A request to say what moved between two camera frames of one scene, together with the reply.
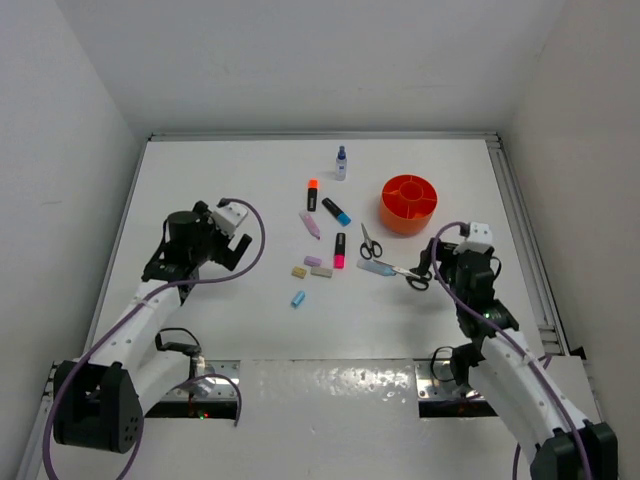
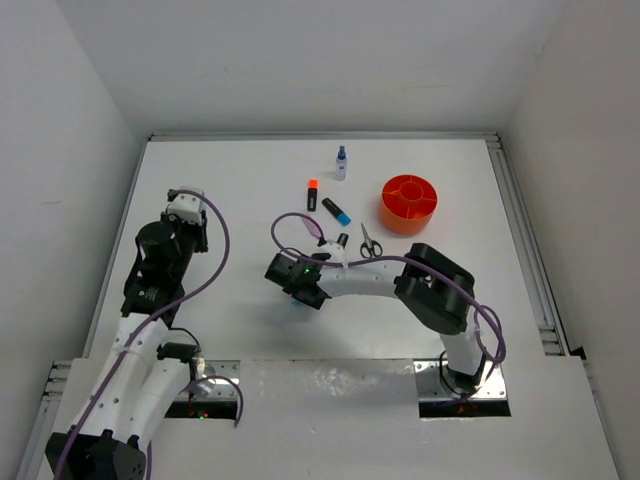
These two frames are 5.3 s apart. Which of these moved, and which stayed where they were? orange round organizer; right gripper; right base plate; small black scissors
Moved: right gripper
Stayed: right base plate; orange round organizer; small black scissors
